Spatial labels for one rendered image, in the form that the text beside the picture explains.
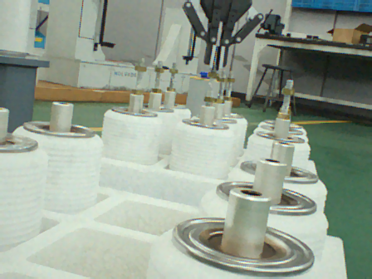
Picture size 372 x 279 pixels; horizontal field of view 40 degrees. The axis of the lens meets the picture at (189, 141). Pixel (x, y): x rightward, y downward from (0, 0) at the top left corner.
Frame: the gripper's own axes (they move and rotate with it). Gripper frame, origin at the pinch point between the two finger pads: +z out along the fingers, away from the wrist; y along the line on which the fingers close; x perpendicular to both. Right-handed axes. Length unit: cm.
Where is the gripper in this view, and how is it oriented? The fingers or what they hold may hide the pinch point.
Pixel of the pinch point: (215, 57)
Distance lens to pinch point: 81.5
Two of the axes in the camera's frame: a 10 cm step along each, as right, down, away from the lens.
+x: 1.6, 1.7, -9.7
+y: -9.8, -1.2, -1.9
